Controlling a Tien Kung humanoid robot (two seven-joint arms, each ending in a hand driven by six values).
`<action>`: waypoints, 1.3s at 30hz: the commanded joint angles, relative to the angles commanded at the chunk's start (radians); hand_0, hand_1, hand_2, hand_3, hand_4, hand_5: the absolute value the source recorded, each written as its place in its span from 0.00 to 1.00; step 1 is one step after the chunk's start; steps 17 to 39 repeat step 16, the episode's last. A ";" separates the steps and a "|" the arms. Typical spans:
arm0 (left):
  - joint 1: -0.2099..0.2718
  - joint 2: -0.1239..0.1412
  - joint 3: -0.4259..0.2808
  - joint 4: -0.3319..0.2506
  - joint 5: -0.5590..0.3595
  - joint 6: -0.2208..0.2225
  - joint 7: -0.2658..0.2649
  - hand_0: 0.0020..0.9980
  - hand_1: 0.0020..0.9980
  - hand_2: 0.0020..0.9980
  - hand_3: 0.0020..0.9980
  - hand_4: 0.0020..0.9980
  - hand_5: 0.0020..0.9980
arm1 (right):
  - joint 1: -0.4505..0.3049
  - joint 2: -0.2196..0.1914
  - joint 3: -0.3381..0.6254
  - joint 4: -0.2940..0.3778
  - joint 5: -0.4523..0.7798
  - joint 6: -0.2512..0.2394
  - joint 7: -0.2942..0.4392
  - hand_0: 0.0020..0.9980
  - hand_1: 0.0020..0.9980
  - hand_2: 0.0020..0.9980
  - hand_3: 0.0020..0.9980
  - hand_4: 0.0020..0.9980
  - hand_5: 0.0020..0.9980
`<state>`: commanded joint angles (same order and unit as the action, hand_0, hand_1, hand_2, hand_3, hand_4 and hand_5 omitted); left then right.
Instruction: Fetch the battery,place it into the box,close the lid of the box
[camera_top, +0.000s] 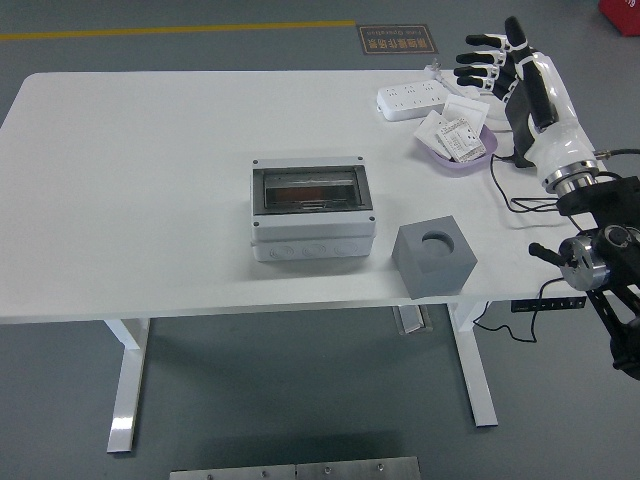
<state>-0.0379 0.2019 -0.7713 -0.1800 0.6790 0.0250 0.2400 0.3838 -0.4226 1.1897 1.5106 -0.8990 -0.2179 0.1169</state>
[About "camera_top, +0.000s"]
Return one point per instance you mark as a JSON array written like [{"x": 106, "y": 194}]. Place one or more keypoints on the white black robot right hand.
[{"x": 560, "y": 140}]

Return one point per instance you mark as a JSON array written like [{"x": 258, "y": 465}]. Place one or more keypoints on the small white switch device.
[{"x": 465, "y": 93}]

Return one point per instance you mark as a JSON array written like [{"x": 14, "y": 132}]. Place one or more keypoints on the grey plastic junction box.
[{"x": 310, "y": 240}]

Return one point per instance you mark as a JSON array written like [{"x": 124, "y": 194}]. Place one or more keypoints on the silver floor outlet box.
[{"x": 412, "y": 320}]

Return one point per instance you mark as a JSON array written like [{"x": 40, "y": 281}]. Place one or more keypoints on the white power strip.
[{"x": 410, "y": 100}]

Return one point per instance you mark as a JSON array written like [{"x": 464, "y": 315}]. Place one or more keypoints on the white table leg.
[
  {"x": 480, "y": 380},
  {"x": 125, "y": 400}
]

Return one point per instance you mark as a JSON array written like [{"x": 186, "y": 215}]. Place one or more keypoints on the black table control panel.
[{"x": 550, "y": 305}]

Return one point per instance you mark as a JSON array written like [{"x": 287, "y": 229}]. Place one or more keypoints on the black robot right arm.
[{"x": 600, "y": 195}]

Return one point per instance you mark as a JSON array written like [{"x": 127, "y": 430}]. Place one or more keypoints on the black power adapter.
[{"x": 522, "y": 159}]

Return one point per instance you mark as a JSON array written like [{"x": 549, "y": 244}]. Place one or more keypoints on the brown floor sign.
[{"x": 397, "y": 40}]

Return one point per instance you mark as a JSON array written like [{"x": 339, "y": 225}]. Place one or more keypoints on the large white socket panel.
[{"x": 467, "y": 112}]

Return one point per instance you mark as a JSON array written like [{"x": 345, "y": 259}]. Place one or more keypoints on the red object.
[{"x": 622, "y": 15}]

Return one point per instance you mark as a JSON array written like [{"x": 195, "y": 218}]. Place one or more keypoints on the grey metal plate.
[{"x": 235, "y": 474}]

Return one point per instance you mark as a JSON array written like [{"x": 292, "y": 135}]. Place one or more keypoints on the purple plastic tray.
[{"x": 465, "y": 167}]

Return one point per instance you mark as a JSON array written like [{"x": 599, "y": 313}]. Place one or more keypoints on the bagged socket with label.
[{"x": 460, "y": 137}]

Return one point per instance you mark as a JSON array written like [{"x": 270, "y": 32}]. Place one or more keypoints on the small white socket panel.
[{"x": 429, "y": 127}]

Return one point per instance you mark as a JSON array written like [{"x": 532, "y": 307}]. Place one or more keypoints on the grey foam block holder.
[{"x": 435, "y": 280}]

